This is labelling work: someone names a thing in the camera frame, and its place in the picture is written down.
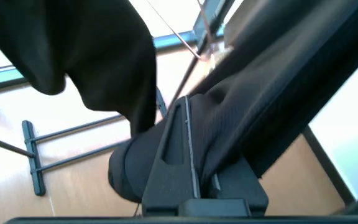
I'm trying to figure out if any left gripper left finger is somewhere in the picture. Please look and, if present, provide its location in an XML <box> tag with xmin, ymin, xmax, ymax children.
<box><xmin>141</xmin><ymin>95</ymin><xmax>201</xmax><ymax>217</ymax></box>

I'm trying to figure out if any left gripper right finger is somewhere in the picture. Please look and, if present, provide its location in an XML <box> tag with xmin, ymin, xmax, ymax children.
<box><xmin>209</xmin><ymin>155</ymin><xmax>269</xmax><ymax>217</ymax></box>

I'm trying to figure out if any black T-shirt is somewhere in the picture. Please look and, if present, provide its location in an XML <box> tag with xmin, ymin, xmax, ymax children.
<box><xmin>108</xmin><ymin>0</ymin><xmax>358</xmax><ymax>205</ymax></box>

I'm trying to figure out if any black clothes rack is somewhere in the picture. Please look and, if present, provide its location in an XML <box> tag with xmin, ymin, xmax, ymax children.
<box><xmin>0</xmin><ymin>40</ymin><xmax>213</xmax><ymax>197</ymax></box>

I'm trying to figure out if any pink clothes hanger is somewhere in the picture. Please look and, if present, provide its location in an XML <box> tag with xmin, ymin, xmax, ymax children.
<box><xmin>146</xmin><ymin>0</ymin><xmax>214</xmax><ymax>62</ymax></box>

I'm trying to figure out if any brown curtain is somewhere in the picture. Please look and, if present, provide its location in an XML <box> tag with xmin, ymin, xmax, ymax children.
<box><xmin>223</xmin><ymin>0</ymin><xmax>279</xmax><ymax>48</ymax></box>

